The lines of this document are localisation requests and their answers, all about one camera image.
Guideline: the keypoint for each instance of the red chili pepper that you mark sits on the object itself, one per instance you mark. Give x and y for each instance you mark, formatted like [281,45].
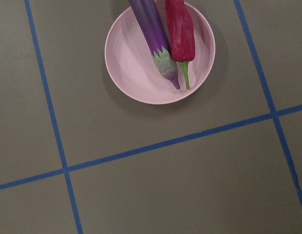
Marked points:
[181,30]

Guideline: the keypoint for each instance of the purple eggplant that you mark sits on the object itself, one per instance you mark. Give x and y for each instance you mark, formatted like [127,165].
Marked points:
[151,25]

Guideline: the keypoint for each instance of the pink plate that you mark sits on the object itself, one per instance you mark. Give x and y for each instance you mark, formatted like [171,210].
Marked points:
[130,66]

